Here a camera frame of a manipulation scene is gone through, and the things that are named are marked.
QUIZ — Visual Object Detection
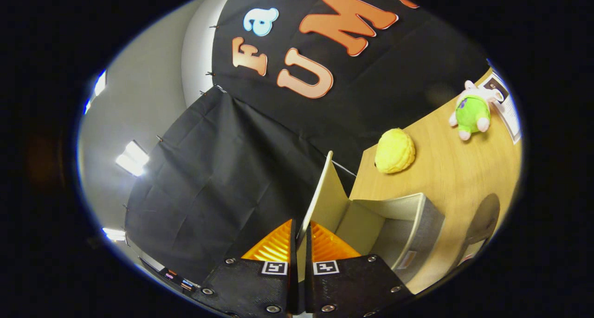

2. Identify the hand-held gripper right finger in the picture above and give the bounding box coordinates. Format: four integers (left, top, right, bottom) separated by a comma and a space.
305, 221, 415, 318

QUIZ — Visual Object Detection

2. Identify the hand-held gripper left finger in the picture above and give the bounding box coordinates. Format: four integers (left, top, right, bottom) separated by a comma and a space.
190, 219, 299, 318

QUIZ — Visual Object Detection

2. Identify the grey fabric storage box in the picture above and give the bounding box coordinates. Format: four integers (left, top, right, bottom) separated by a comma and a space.
297, 151, 446, 284

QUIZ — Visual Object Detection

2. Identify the brown fuzzy shoe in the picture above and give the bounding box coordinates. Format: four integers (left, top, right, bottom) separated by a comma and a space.
457, 193, 501, 268

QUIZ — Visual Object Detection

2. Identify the black backdrop cloth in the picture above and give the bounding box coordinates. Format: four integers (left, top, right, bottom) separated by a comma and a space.
124, 0, 492, 286

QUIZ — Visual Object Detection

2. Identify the yellow plush bread toy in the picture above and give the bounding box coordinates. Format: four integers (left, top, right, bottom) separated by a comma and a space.
374, 128, 416, 175

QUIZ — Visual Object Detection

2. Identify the green and white plush toy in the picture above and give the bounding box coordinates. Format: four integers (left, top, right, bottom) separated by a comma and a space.
448, 80, 504, 141

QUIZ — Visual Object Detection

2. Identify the white book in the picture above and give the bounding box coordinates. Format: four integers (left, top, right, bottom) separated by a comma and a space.
480, 69, 522, 145

